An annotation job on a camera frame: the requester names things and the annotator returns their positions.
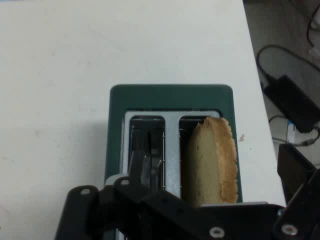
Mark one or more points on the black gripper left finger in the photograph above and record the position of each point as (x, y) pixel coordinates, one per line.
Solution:
(105, 212)

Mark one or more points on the black power adapter brick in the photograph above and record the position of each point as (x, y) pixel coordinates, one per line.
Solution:
(293, 102)

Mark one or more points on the dark green two-slot toaster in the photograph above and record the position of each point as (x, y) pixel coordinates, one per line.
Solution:
(172, 100)

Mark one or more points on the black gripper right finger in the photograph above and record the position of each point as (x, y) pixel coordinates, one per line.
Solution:
(297, 172)

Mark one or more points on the toasted bread slice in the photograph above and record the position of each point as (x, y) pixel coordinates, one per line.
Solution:
(212, 162)

